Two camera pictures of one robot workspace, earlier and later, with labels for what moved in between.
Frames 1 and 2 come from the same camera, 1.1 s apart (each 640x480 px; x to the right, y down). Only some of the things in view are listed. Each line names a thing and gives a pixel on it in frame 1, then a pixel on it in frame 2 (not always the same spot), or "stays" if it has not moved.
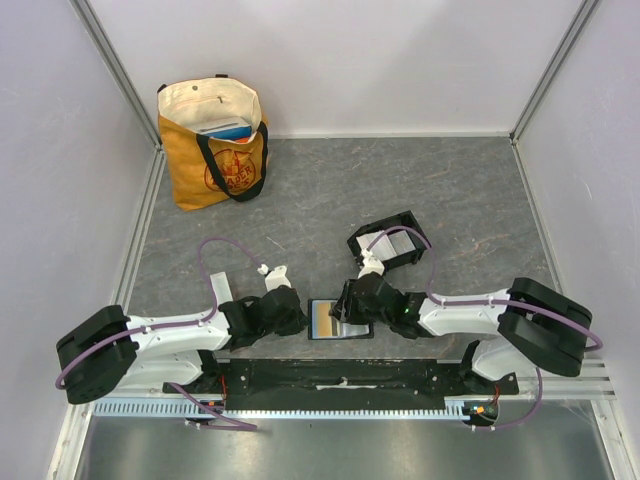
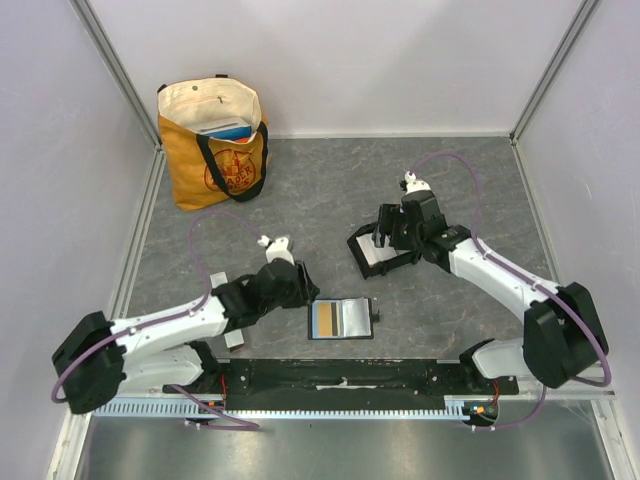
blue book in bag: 230,128 stays
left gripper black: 297,324 → 305,289
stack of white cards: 387,246 stays
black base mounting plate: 275,385 stays
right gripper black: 354,301 → 392,233
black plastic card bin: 401,222 stays
